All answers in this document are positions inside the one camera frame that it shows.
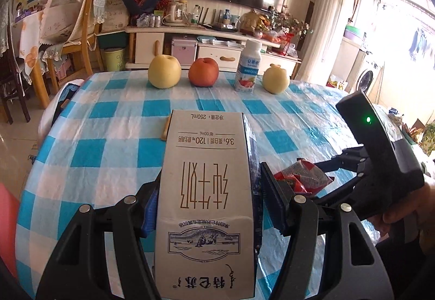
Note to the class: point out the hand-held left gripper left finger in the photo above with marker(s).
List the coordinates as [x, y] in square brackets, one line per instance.
[151, 208]

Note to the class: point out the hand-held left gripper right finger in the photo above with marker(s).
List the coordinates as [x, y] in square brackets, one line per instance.
[272, 205]

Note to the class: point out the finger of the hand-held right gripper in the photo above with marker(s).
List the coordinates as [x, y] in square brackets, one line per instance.
[340, 193]
[340, 160]

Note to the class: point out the red snack wrapper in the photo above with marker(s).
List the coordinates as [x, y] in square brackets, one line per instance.
[306, 174]

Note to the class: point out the white milk carton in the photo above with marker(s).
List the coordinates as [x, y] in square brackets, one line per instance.
[204, 184]

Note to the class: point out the red plastic bucket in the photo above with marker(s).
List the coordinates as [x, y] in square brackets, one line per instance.
[6, 218]

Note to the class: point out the person's right hand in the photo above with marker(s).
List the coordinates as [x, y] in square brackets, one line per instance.
[394, 215]

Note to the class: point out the white washing machine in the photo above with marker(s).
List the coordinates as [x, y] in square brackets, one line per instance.
[367, 77]

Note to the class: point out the tan biscuit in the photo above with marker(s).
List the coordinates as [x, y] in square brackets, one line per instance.
[166, 128]

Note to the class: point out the blue checkered tablecloth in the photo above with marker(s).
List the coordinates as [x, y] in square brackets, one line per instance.
[102, 137]

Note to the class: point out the small yellow pear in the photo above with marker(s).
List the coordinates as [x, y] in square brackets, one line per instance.
[276, 80]

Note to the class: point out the purple plastic basin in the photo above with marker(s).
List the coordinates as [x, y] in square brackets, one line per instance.
[354, 35]

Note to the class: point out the white yogurt bottle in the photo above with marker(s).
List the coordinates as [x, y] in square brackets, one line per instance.
[247, 69]

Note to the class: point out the large yellow apple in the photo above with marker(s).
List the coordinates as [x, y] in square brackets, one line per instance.
[165, 71]

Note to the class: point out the white jacket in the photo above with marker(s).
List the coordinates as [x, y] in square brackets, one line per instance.
[51, 109]

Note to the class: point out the red apple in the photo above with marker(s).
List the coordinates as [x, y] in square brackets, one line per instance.
[204, 72]

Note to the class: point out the dried flower arrangement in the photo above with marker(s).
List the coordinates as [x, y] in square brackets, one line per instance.
[289, 21]

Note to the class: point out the lace covered air conditioner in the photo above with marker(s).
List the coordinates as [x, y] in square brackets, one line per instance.
[333, 8]

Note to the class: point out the pale green waste bin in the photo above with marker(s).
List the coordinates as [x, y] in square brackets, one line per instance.
[114, 60]

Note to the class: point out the pink metal case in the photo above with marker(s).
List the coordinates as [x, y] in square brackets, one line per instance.
[183, 50]

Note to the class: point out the white television cabinet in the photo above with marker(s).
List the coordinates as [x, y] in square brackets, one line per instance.
[146, 45]

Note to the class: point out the golden ornament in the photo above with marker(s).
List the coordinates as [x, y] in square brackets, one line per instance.
[249, 22]

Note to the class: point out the dark wooden chair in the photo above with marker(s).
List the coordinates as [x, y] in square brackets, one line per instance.
[13, 89]

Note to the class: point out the white electric kettle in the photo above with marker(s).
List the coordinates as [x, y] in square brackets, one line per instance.
[176, 13]

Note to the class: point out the white sack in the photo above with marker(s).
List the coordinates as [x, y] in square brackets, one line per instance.
[114, 14]

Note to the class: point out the light wooden chair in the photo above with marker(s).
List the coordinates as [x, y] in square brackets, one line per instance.
[90, 14]

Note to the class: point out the orange print table cover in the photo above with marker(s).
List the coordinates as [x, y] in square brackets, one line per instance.
[30, 42]

